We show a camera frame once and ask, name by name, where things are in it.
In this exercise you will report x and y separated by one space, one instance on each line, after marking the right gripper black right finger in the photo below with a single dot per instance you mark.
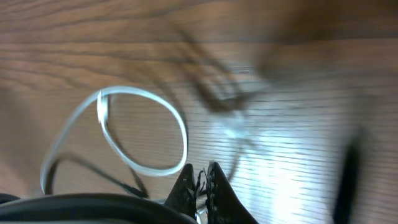
223 206

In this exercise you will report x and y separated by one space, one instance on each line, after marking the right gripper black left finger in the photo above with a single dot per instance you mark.
182 197

